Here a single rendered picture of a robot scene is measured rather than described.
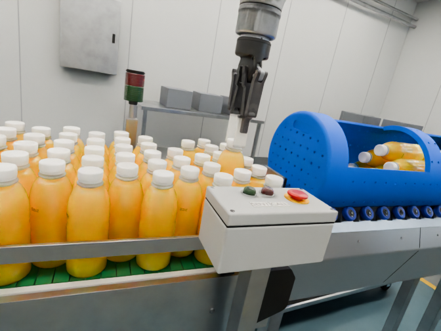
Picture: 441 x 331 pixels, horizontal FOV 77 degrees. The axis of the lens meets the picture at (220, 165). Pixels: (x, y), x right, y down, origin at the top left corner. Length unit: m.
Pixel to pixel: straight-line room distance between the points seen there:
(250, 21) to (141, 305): 0.59
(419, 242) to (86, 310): 1.05
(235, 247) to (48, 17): 3.74
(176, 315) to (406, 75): 6.54
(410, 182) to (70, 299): 0.91
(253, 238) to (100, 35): 3.46
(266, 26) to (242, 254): 0.44
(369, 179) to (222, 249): 0.54
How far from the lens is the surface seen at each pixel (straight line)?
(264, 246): 0.44
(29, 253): 0.54
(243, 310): 0.56
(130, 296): 0.57
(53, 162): 0.54
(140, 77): 0.98
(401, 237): 1.13
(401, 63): 6.96
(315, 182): 0.77
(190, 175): 0.55
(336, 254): 0.92
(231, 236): 0.40
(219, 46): 4.33
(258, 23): 0.62
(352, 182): 0.82
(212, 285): 0.61
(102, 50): 3.72
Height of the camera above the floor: 1.26
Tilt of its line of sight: 16 degrees down
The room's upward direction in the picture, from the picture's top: 10 degrees clockwise
